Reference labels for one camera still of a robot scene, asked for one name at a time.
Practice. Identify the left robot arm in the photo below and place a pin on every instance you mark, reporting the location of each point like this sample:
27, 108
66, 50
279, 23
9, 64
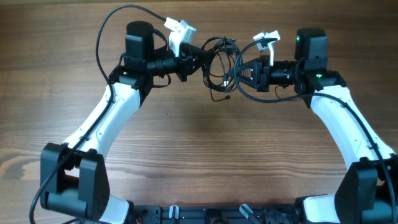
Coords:
73, 176

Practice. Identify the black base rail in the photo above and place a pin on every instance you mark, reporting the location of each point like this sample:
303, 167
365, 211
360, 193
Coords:
274, 213

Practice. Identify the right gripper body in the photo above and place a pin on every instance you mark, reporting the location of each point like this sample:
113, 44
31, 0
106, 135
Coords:
263, 74

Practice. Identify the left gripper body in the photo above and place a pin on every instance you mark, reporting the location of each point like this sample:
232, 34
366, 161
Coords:
186, 58

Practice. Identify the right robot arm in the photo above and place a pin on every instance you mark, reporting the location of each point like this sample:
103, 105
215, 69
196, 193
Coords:
368, 191

